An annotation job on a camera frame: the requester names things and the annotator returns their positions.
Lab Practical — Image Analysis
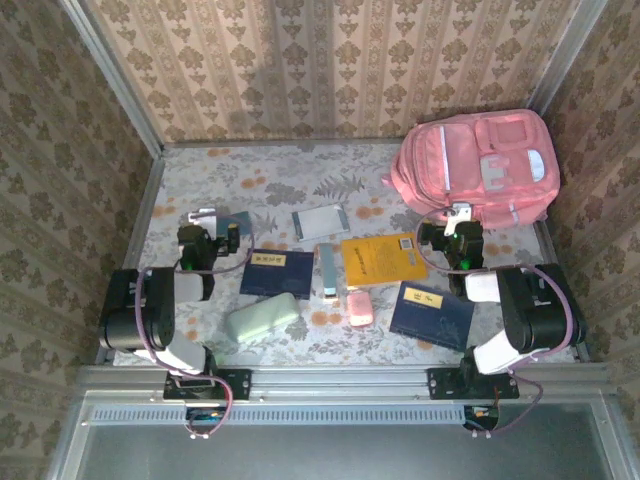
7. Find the thin aluminium wall rail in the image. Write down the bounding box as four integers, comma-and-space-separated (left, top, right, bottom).
162, 139, 414, 150

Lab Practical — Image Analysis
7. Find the navy book with gold label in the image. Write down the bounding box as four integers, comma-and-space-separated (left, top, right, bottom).
238, 248, 315, 301
388, 280, 475, 351

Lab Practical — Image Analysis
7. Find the small pink case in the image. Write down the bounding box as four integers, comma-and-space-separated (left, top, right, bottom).
346, 291, 374, 328

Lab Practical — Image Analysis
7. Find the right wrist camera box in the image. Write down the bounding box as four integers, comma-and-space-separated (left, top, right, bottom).
446, 201, 474, 224

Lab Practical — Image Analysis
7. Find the pink student backpack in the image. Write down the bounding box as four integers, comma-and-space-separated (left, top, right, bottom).
380, 108, 561, 231

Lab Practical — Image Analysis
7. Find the yellow book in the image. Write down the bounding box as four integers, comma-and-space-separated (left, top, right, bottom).
339, 231, 430, 290

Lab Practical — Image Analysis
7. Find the teal leather pen case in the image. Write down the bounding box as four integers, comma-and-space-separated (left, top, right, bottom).
315, 243, 339, 301

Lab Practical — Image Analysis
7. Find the slotted grey cable duct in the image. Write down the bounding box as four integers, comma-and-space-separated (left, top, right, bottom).
92, 403, 467, 426

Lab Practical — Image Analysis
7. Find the aluminium table side rail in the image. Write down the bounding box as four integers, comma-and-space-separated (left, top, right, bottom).
122, 149, 167, 271
532, 219, 594, 362

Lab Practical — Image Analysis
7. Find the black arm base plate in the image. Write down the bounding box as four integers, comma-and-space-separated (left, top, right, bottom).
163, 368, 252, 401
427, 367, 520, 401

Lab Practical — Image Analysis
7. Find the white notebook with teal edges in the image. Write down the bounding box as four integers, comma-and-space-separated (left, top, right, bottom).
291, 203, 350, 244

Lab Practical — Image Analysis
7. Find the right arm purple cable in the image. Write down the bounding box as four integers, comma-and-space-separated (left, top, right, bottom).
414, 208, 575, 437

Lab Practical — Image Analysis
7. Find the aluminium frame post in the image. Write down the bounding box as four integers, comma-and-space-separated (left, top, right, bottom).
528, 0, 609, 119
59, 0, 166, 157

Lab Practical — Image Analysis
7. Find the pale green glasses case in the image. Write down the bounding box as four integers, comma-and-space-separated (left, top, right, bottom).
223, 292, 301, 345

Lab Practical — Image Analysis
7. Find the dark teal notebook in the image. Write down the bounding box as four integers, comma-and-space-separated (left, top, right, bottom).
215, 210, 253, 236

